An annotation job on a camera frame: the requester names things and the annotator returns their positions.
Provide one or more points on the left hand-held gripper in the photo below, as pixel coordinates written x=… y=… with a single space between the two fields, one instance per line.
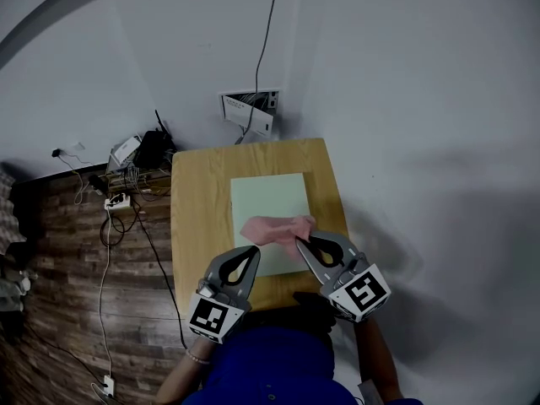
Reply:
x=215 y=314

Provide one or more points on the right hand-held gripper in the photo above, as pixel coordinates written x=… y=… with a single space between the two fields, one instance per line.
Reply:
x=358 y=293

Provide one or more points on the pink cloth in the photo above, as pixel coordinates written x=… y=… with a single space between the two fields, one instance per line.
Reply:
x=274 y=230

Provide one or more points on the light green board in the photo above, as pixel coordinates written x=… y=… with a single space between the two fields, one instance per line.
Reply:
x=268 y=194

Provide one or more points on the person's right forearm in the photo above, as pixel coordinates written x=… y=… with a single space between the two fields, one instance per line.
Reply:
x=377 y=361

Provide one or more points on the person's left forearm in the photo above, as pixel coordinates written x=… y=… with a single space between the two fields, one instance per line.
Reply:
x=181 y=384

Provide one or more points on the checkered cloth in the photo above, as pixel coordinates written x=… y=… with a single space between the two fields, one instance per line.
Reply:
x=9 y=217

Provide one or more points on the person's blue shirt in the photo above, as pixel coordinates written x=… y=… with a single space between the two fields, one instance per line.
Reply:
x=270 y=369

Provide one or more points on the white power strip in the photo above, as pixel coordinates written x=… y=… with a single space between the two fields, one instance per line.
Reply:
x=118 y=201

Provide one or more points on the black router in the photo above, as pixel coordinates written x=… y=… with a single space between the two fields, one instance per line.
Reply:
x=154 y=152

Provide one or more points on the wooden crate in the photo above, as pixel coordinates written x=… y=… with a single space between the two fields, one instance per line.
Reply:
x=120 y=181

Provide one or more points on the white router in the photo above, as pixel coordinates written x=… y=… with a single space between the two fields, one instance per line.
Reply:
x=125 y=150

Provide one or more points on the small white adapter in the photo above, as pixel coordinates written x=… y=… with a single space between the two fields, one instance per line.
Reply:
x=109 y=385

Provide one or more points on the white wall box cover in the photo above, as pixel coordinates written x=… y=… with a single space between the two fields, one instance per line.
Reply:
x=249 y=116

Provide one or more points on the white wall socket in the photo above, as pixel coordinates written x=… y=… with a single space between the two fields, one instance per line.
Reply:
x=78 y=146

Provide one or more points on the black wall plug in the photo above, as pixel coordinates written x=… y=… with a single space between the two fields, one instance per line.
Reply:
x=56 y=153

